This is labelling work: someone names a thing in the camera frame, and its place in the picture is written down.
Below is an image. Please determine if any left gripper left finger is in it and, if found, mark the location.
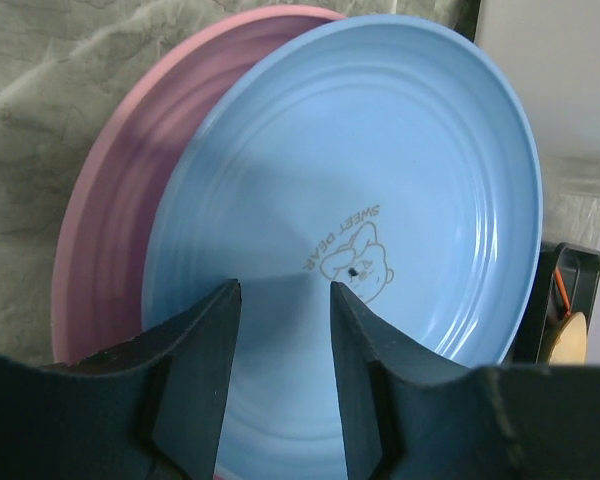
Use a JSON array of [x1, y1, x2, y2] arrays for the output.
[[0, 280, 241, 479]]

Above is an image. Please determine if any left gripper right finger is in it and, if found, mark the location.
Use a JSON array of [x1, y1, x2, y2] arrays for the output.
[[330, 282, 600, 479]]

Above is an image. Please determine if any light blue plastic plate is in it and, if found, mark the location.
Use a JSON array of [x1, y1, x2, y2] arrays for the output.
[[142, 15, 543, 479]]

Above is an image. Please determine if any white plastic bin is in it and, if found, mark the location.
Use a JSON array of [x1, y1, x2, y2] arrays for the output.
[[476, 0, 600, 160]]

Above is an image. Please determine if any pink plastic plate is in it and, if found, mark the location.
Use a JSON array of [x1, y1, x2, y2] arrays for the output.
[[51, 5, 340, 363]]

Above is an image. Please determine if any peach plate with bird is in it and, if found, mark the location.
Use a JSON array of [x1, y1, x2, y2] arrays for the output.
[[548, 312, 588, 365]]

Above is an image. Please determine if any orange chopstick upper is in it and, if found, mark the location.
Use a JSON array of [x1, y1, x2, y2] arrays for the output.
[[554, 267, 571, 317]]

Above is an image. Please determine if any black rectangular tray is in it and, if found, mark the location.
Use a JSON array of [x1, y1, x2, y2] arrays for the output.
[[509, 242, 600, 363]]

